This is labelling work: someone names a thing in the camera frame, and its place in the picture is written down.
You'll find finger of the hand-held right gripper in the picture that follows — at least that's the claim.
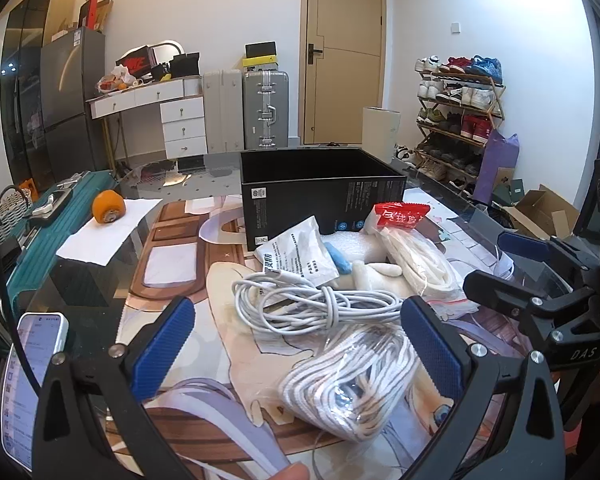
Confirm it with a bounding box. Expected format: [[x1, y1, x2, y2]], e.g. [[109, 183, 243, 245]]
[[497, 230, 600, 286], [462, 270, 597, 356]]

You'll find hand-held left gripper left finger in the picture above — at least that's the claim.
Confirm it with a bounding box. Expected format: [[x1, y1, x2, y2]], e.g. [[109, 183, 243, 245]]
[[32, 297, 196, 480]]

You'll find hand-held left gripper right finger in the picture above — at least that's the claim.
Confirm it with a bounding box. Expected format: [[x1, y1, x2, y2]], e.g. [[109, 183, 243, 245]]
[[402, 296, 566, 480]]

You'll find clear bag of white cord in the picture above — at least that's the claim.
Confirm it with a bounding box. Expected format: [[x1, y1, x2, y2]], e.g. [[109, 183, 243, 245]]
[[277, 321, 462, 443]]

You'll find red-topped bag of white rope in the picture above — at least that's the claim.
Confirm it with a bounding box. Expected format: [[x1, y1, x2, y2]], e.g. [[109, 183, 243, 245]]
[[362, 201, 468, 318]]

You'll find white plush toy blue ear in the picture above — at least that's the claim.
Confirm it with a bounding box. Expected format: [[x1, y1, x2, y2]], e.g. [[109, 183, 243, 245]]
[[324, 241, 407, 295]]

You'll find white charging cable bundle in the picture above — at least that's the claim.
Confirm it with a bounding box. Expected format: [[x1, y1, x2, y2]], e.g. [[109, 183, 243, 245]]
[[231, 267, 406, 337]]

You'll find white medicine packet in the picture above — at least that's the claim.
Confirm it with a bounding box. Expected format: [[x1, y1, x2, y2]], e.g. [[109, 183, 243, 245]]
[[255, 216, 341, 291]]

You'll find black cardboard box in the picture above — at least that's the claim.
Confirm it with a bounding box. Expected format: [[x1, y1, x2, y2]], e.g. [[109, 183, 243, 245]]
[[240, 148, 408, 252]]

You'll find person's left hand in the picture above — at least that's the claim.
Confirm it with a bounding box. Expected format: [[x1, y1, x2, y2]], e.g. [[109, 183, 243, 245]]
[[270, 462, 311, 480]]

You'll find open cardboard box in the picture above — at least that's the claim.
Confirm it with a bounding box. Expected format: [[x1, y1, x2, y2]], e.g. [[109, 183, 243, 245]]
[[501, 184, 582, 242]]

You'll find purple bag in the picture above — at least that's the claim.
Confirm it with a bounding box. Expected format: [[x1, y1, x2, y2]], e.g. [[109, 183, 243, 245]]
[[472, 130, 521, 207]]

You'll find white paper sheet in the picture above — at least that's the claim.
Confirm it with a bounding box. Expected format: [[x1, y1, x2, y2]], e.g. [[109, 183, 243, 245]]
[[55, 197, 164, 266]]

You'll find smartphone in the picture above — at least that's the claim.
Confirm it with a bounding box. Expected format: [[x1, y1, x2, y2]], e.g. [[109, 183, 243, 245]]
[[1, 312, 70, 472]]

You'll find wooden shoe rack with shoes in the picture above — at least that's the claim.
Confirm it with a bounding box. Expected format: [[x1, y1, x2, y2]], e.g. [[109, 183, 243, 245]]
[[411, 54, 507, 197]]

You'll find orange wheel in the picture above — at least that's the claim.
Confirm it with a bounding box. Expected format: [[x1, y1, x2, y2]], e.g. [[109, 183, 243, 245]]
[[91, 189, 127, 225]]

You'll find teal suitcase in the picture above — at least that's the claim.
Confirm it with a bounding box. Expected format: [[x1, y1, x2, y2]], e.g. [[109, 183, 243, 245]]
[[0, 170, 122, 331]]

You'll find white air purifier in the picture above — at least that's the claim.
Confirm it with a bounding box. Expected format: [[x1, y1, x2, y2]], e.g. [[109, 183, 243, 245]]
[[362, 106, 402, 161]]

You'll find wicker basket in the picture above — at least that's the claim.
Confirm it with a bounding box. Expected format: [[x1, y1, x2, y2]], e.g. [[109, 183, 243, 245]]
[[0, 185, 35, 261]]

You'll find white desk with drawers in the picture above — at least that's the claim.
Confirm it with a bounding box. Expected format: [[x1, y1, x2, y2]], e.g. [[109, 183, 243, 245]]
[[87, 75, 207, 162]]

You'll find silver suitcase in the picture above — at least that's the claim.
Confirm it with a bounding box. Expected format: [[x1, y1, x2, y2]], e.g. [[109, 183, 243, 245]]
[[242, 70, 291, 151]]

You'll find grey refrigerator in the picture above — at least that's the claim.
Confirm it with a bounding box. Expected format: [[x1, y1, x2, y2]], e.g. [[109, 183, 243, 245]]
[[40, 27, 107, 186]]

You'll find plastic bag of fruit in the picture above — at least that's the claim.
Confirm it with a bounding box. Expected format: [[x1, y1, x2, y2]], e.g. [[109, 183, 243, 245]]
[[96, 64, 137, 96]]

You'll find beige door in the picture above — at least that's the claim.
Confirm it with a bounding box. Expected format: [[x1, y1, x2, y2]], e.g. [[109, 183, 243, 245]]
[[300, 0, 387, 147]]

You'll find black box on desk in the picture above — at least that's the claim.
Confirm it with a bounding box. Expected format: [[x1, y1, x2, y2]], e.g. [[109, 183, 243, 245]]
[[169, 52, 202, 79]]

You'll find red and black shoe box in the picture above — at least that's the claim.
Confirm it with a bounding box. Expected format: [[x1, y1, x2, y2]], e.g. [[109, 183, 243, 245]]
[[115, 46, 154, 79]]

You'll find dark glass cabinet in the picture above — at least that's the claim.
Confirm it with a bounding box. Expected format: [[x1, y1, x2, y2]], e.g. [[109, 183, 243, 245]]
[[0, 0, 79, 193]]

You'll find black and yellow box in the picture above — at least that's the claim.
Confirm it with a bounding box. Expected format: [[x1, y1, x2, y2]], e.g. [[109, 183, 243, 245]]
[[243, 41, 279, 72]]

